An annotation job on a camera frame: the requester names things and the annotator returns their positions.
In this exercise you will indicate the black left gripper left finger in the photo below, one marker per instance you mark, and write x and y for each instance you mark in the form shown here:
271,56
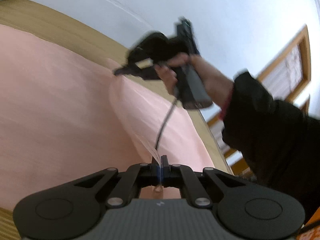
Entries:
72,209

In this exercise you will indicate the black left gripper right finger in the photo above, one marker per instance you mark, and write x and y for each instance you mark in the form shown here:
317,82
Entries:
244,209

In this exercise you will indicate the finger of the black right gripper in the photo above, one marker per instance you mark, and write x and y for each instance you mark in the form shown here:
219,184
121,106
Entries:
145,73

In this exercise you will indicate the pink sheer fabric sheet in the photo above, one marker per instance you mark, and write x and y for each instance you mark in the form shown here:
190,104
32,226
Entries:
64,117

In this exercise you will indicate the black sleeved right forearm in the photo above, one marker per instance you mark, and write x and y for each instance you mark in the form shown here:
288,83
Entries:
306,191

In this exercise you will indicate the person's right hand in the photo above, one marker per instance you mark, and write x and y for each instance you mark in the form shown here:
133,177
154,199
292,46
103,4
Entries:
218,86

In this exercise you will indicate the wooden framed window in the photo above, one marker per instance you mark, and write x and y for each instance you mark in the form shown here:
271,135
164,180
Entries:
270,94

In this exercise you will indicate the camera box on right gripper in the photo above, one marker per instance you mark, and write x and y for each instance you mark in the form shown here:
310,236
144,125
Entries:
186,33

